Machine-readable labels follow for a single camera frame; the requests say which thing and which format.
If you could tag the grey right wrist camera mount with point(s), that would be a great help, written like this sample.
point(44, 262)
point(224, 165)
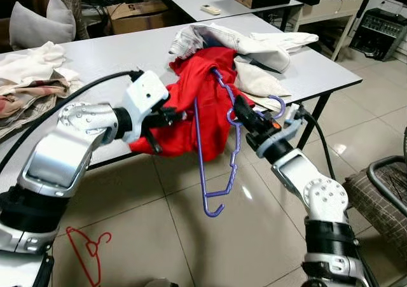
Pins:
point(291, 131)

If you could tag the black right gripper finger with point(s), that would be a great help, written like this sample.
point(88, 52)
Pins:
point(241, 112)
point(250, 105)

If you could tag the white garment with plaid trim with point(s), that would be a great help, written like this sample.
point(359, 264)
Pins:
point(38, 86)

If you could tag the grey robot foot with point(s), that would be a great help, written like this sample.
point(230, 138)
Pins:
point(160, 282)

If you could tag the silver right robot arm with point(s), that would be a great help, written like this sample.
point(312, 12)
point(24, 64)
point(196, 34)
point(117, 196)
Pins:
point(318, 191)

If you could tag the open brown cardboard box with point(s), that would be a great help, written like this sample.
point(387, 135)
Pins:
point(137, 20)

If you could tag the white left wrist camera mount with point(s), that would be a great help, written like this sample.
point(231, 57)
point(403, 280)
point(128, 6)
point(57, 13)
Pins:
point(143, 96)

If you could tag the brown cushioned metal chair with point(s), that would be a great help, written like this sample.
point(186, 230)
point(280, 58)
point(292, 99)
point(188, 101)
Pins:
point(375, 198)

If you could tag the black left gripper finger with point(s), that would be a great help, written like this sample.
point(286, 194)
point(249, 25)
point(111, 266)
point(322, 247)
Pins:
point(154, 144)
point(177, 115)

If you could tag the grey pillow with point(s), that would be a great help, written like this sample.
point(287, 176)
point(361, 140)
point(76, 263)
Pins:
point(41, 26)

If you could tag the black audio mixer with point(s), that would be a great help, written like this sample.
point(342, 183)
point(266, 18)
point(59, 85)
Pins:
point(378, 35)

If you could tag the red shirt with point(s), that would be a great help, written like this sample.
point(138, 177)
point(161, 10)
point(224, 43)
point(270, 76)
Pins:
point(178, 128)

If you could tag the cream knit cloth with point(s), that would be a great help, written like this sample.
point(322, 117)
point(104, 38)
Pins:
point(32, 61)

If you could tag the cream jacket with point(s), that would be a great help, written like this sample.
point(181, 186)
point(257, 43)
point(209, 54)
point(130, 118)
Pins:
point(254, 45)

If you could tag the white remote control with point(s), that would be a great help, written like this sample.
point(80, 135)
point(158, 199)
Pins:
point(211, 9)

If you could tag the black metal table leg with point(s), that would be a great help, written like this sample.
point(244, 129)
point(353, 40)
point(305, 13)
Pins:
point(321, 109)

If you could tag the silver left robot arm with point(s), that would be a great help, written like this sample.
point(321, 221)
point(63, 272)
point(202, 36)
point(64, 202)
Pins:
point(63, 147)

